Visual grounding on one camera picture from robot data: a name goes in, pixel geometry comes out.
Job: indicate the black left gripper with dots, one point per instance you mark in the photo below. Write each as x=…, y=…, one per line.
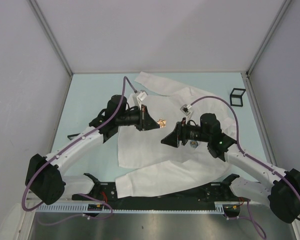
x=147, y=123

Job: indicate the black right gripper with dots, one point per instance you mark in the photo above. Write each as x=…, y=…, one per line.
x=179, y=133

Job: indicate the white button-up shirt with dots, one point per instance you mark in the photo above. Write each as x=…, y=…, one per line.
x=143, y=151

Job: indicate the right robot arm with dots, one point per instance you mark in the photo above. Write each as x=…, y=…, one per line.
x=276, y=188

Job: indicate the round blue pin badge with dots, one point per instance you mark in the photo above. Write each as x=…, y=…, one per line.
x=194, y=144

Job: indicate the black display box right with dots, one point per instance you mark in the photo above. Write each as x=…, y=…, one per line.
x=236, y=97

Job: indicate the black display box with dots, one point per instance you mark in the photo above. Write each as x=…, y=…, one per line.
x=236, y=97
x=73, y=136

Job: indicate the black display box left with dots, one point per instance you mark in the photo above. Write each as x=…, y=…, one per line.
x=73, y=136

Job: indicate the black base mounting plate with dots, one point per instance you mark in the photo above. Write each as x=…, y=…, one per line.
x=143, y=184

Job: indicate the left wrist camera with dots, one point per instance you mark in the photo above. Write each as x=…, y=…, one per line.
x=139, y=97

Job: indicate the white slotted cable duct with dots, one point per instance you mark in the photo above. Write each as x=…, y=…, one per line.
x=95, y=208

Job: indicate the aluminium frame rail left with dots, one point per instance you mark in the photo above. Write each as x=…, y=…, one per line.
x=47, y=30

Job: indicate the aluminium frame rail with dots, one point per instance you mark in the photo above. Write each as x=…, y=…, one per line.
x=47, y=30
x=269, y=35

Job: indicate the aluminium frame rail right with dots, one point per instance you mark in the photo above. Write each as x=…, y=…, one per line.
x=269, y=35

